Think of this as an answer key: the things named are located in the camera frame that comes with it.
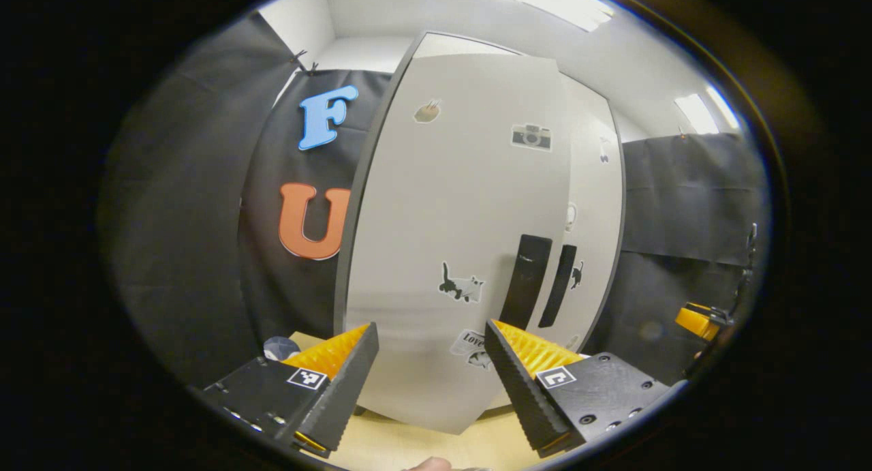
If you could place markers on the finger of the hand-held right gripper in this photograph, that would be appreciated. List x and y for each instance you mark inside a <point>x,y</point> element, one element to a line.
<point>695,321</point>

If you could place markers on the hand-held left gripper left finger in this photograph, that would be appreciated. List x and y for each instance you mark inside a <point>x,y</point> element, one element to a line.
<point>340,396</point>

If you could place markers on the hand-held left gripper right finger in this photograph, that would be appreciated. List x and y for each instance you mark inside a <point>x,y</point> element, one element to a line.
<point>521,389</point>

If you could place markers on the white cabinet door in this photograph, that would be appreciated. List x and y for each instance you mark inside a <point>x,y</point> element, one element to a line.
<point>443,198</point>
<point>593,185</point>

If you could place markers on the grey white cabinet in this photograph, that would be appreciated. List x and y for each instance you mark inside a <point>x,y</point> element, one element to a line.
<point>463,45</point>

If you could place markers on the small ceiling light panel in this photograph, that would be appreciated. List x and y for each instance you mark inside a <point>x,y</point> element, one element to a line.
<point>702,113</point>

